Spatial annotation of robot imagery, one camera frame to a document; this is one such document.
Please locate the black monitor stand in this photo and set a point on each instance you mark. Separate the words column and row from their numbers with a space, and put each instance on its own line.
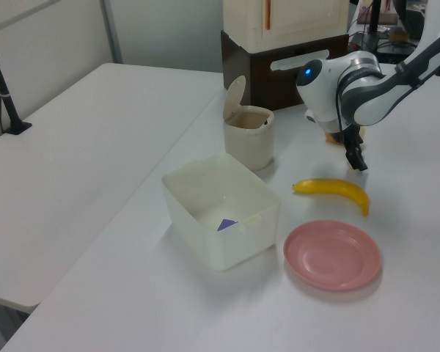
column 374, row 16

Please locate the yellow toy banana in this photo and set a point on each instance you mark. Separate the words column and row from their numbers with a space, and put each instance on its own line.
column 333, row 186

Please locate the beige trash can with lid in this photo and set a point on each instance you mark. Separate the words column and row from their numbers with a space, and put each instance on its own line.
column 247, row 146

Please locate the purple card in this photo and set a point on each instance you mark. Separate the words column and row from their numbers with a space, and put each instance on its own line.
column 227, row 224

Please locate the black camera stand pole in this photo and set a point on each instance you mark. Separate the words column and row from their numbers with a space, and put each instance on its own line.
column 5, row 95

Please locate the toy bread with orange crust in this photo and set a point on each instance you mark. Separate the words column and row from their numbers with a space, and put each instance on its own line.
column 330, row 138

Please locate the pink plate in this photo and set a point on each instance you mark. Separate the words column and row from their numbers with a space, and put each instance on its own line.
column 331, row 256

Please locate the white plastic storage bin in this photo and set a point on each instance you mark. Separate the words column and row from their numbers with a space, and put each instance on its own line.
column 242, row 242

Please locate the dark brown drawer box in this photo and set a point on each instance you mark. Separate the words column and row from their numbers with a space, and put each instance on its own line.
column 256, row 73

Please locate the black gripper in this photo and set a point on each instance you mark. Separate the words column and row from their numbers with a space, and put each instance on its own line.
column 348, row 137

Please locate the small cardboard box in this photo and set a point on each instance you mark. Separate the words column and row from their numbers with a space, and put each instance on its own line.
column 399, row 34

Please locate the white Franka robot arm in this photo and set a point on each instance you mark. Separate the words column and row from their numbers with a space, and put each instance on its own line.
column 370, row 102

